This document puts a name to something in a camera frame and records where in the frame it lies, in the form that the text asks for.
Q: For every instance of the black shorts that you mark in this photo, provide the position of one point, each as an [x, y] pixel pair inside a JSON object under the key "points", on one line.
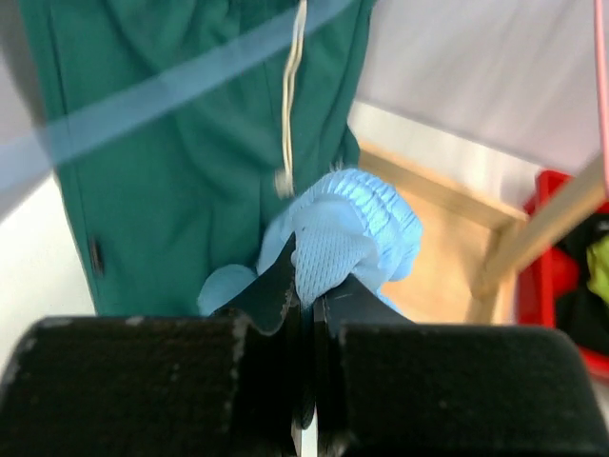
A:
{"points": [[579, 312]]}

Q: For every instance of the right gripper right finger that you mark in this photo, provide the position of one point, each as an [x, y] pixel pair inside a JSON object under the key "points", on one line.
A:
{"points": [[350, 303]]}

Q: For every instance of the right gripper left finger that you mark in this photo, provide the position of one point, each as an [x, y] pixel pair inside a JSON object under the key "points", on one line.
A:
{"points": [[274, 399]]}

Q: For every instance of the lime green shorts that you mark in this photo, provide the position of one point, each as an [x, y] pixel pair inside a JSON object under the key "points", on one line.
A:
{"points": [[597, 257]]}

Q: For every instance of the dark green shorts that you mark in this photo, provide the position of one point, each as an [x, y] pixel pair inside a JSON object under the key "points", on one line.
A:
{"points": [[157, 210]]}

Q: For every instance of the light blue shorts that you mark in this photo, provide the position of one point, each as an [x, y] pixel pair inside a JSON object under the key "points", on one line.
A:
{"points": [[350, 222]]}

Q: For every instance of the wooden clothes rack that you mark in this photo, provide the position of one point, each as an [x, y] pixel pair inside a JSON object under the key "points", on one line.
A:
{"points": [[473, 247]]}

